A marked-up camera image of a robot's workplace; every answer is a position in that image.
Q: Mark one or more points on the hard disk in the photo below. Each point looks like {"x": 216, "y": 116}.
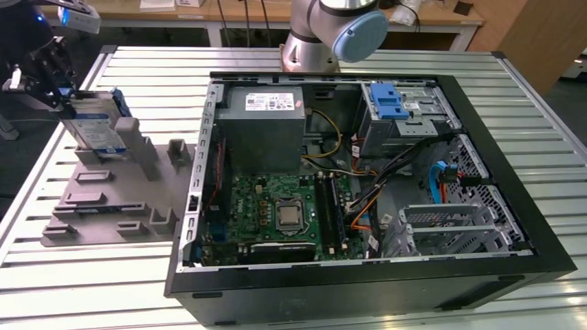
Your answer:
{"x": 99, "y": 134}

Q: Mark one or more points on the grey power supply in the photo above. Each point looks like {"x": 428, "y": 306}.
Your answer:
{"x": 262, "y": 144}

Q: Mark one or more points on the black PC case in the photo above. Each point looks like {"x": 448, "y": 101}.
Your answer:
{"x": 320, "y": 295}

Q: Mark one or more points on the white paper box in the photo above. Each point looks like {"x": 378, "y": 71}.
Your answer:
{"x": 156, "y": 5}

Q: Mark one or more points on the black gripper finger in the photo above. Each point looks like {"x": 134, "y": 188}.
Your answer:
{"x": 32, "y": 94}
{"x": 55, "y": 65}

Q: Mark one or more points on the brown wooden cabinet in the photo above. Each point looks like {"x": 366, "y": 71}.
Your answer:
{"x": 540, "y": 34}

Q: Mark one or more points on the blue drive latch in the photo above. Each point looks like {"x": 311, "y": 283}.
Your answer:
{"x": 387, "y": 103}

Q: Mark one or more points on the green motherboard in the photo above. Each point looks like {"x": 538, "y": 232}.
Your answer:
{"x": 250, "y": 192}

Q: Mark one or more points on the black graphics card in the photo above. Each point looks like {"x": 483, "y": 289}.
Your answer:
{"x": 279, "y": 252}

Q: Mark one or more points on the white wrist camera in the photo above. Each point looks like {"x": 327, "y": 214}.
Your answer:
{"x": 83, "y": 20}

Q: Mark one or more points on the wooden desk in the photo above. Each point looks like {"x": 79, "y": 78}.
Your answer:
{"x": 138, "y": 15}

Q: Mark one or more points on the silver CPU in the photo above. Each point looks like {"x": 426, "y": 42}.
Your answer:
{"x": 290, "y": 216}

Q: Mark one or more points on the small black desk object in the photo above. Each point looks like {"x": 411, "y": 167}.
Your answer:
{"x": 464, "y": 7}

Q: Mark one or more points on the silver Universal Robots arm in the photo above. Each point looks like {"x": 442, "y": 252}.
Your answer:
{"x": 307, "y": 51}

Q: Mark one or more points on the metal optical drive cage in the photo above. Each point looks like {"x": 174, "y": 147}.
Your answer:
{"x": 412, "y": 129}

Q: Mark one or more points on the grey parts rack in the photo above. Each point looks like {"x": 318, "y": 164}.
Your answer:
{"x": 119, "y": 192}

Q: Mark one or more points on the grey furniture foot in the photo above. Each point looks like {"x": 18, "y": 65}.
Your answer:
{"x": 9, "y": 132}

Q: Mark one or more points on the black RAM slot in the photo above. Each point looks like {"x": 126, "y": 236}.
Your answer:
{"x": 326, "y": 213}

